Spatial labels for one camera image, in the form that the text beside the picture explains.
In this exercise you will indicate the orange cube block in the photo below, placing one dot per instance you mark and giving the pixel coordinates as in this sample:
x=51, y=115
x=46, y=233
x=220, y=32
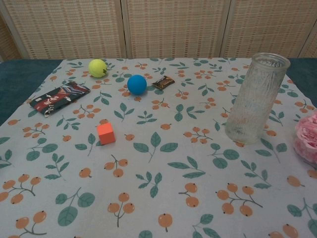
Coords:
x=106, y=133

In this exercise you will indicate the pink artificial flower bouquet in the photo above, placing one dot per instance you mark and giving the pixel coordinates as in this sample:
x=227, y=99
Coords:
x=308, y=138

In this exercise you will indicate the woven bamboo folding screen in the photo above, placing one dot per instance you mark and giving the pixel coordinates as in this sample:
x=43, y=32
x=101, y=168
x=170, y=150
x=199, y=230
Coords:
x=158, y=28

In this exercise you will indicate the dark printed snack packet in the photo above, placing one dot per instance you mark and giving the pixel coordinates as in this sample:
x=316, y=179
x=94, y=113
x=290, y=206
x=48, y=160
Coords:
x=58, y=98

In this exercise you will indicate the brown candy wrapper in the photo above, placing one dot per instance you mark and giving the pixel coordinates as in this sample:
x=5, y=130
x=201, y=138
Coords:
x=163, y=82

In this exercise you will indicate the yellow tennis ball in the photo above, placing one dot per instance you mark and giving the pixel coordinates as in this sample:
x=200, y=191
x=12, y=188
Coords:
x=97, y=68

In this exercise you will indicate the transparent textured glass vase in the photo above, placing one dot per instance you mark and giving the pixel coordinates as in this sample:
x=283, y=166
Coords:
x=255, y=99

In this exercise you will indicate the blue ball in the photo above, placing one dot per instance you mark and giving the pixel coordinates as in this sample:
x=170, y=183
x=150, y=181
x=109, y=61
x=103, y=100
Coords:
x=137, y=84

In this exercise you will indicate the white floral-print tablecloth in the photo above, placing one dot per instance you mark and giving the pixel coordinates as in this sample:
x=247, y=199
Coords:
x=158, y=173

